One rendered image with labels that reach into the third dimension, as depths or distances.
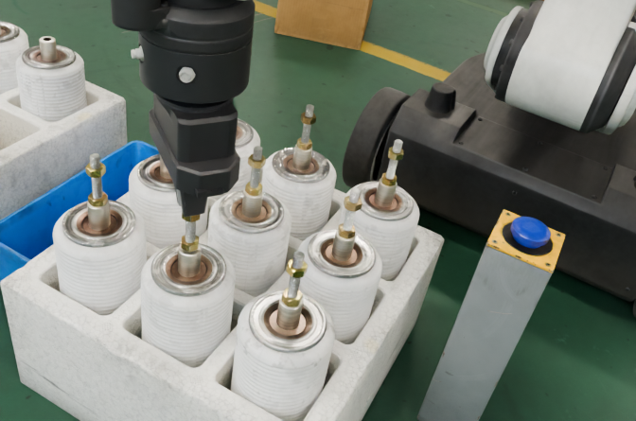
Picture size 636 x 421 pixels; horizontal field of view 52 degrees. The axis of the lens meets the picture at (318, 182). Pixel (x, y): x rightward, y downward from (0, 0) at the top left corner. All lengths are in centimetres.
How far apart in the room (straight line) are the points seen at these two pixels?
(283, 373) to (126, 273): 21
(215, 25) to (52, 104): 60
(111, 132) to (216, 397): 56
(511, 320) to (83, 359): 46
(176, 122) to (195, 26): 8
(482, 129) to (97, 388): 73
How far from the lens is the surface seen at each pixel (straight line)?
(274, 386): 64
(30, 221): 100
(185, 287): 66
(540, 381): 103
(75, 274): 74
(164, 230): 80
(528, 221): 71
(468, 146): 109
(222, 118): 53
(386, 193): 79
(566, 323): 113
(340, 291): 69
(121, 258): 72
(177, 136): 53
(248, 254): 74
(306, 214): 83
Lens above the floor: 73
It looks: 36 degrees down
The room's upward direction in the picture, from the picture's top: 10 degrees clockwise
